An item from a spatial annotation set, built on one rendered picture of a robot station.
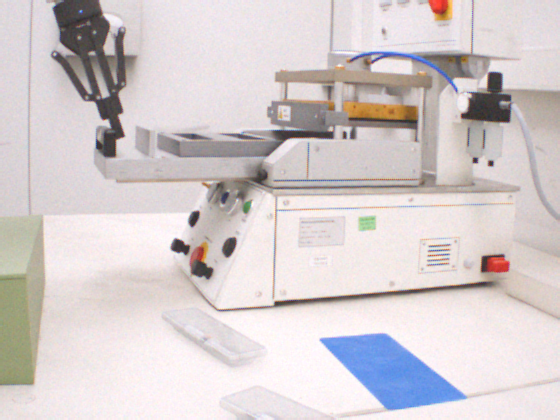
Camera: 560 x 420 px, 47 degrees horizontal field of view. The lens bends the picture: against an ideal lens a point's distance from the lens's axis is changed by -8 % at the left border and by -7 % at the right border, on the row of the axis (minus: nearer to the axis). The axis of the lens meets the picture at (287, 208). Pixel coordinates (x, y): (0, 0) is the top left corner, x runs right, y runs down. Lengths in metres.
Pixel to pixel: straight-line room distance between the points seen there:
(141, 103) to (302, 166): 1.68
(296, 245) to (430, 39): 0.45
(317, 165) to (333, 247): 0.13
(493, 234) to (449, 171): 0.14
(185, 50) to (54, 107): 0.55
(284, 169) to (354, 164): 0.11
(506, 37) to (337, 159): 0.38
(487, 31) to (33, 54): 1.86
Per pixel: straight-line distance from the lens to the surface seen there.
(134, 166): 1.01
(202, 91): 2.68
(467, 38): 1.15
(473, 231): 1.18
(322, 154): 1.03
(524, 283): 1.16
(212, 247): 1.12
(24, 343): 0.76
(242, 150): 1.05
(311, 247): 1.04
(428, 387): 0.79
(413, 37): 1.28
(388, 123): 1.14
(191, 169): 1.02
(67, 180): 2.65
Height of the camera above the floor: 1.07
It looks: 9 degrees down
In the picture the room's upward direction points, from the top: 2 degrees clockwise
